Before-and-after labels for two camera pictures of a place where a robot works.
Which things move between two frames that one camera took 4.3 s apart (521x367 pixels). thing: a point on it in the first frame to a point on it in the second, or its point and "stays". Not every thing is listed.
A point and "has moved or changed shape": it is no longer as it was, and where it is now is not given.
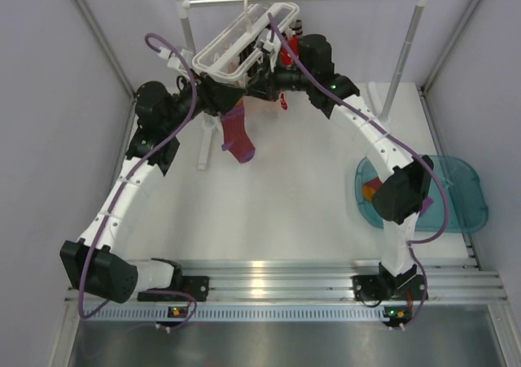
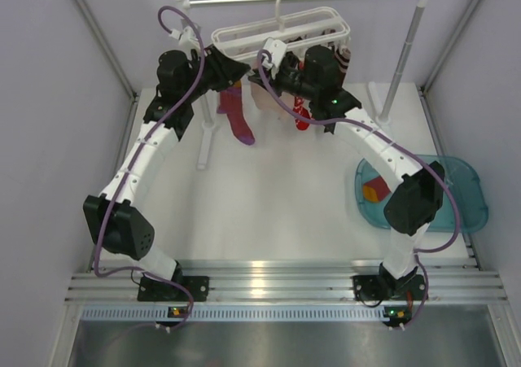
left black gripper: [217, 97] to [225, 68]
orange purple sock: [369, 188] stays
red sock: [286, 58] to [300, 107]
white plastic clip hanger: [255, 32] has moved or changed shape
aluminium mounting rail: [324, 281] stays
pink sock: [254, 106] has moved or changed shape
